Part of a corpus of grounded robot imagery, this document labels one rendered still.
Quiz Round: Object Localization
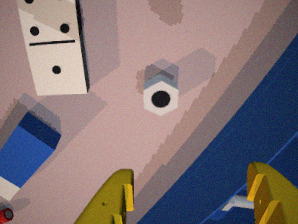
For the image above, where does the grey hex nut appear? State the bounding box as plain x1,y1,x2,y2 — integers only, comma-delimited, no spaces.
143,74,179,116

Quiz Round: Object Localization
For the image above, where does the blue bin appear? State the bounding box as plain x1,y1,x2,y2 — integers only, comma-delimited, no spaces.
136,33,298,224

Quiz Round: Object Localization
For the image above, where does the white domino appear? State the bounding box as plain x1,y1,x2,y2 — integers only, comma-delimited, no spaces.
17,0,90,96

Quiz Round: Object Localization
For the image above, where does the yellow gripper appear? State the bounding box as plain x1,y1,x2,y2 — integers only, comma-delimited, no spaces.
74,161,298,224

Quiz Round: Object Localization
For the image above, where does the blue and white eraser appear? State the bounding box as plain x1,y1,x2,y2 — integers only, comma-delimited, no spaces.
0,112,62,201

